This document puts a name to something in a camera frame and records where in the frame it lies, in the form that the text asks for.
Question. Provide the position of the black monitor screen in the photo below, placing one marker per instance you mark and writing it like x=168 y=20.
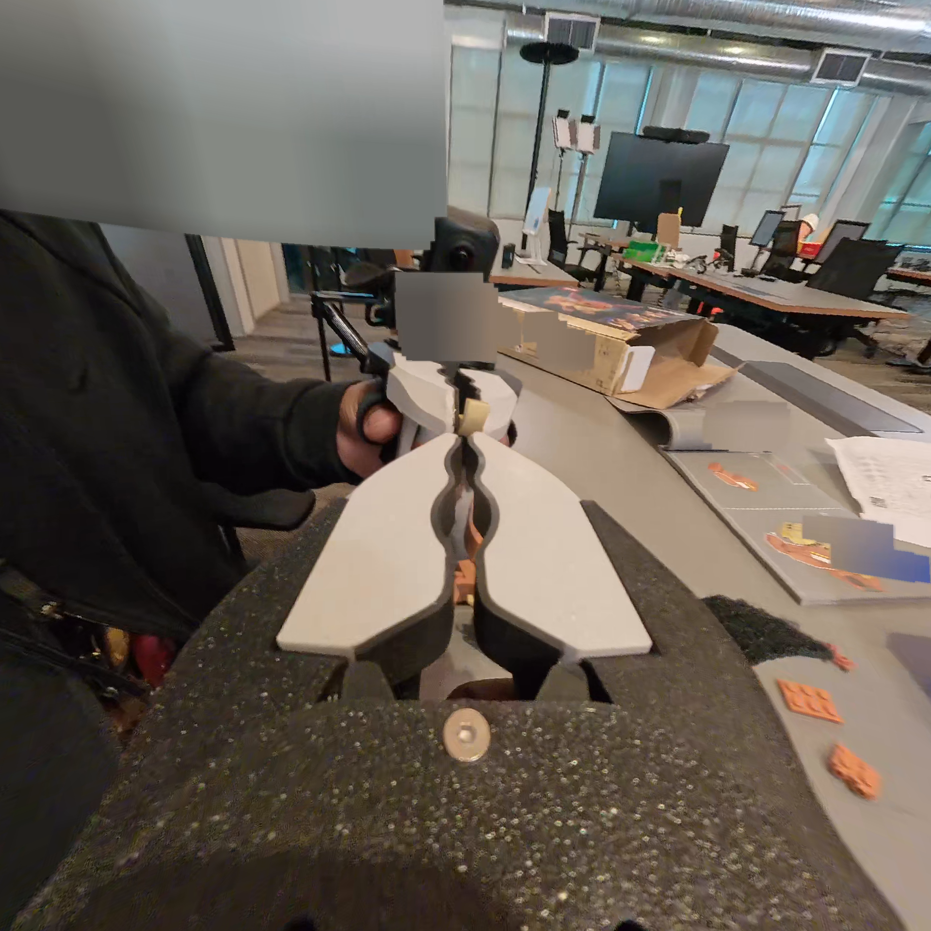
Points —
x=654 y=174

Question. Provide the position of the small tan narrow brick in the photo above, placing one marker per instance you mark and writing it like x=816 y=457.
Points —
x=474 y=418

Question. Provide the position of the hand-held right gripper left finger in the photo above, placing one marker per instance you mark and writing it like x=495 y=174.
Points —
x=364 y=560

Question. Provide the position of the paper sheet marked 2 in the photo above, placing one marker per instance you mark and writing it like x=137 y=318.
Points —
x=887 y=480

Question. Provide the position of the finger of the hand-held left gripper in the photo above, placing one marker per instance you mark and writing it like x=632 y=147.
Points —
x=498 y=396
x=422 y=393

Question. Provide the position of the tan and brown brick model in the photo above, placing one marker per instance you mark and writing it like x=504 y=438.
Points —
x=465 y=582

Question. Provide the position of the reddish brown square brick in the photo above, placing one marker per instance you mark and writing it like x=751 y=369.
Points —
x=855 y=771

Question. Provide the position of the black office chair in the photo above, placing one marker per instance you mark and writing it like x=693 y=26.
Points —
x=851 y=269

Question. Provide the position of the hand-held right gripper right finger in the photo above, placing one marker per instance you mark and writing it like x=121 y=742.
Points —
x=560 y=567

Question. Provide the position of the person's left forearm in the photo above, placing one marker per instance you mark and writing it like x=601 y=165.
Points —
x=276 y=436

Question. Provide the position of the black floor lamp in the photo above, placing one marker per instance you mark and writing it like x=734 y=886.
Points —
x=549 y=52

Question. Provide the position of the small reddish brown plate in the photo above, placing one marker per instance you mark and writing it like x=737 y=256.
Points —
x=840 y=657

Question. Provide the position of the wooden table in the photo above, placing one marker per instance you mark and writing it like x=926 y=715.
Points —
x=764 y=291

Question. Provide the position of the brown cardboard box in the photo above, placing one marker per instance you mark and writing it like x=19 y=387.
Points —
x=582 y=342

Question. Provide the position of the silver air duct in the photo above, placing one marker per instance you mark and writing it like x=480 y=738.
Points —
x=727 y=54
x=727 y=11

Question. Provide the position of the studio light panel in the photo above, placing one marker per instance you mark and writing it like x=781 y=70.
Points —
x=588 y=137
x=561 y=134

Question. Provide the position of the grey desk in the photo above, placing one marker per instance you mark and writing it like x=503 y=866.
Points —
x=582 y=451

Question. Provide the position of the person's left hand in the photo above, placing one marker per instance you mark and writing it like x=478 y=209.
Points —
x=349 y=444

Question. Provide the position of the reddish brown flat plate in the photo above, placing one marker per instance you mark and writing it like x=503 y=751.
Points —
x=809 y=700

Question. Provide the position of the grey instruction booklet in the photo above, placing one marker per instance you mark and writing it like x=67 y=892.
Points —
x=742 y=524

